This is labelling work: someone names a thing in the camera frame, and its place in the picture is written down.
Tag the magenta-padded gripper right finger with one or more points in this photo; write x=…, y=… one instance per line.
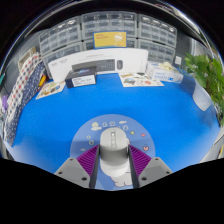
x=140, y=160

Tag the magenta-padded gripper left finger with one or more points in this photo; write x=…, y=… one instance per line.
x=87, y=160

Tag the grey white computer mouse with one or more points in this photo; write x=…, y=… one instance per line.
x=114, y=153

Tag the round blue rabbit mouse pad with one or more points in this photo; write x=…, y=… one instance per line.
x=83, y=133

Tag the white keyboard mouse box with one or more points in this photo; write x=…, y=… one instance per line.
x=133, y=60

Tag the colourful sticker sheet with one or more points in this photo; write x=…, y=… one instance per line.
x=50, y=90
x=140, y=80

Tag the small black box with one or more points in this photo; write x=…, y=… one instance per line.
x=81, y=79

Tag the white blue tissue box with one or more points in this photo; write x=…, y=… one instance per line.
x=163, y=75

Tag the checked and dotted cloth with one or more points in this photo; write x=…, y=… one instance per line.
x=20, y=96

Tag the green plant in white pot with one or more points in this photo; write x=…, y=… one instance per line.
x=206, y=73

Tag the white woven basket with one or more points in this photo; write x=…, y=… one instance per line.
x=26, y=58

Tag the yellow cardboard box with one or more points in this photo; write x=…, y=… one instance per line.
x=110, y=40

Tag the white wall socket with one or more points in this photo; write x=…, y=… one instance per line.
x=178, y=60

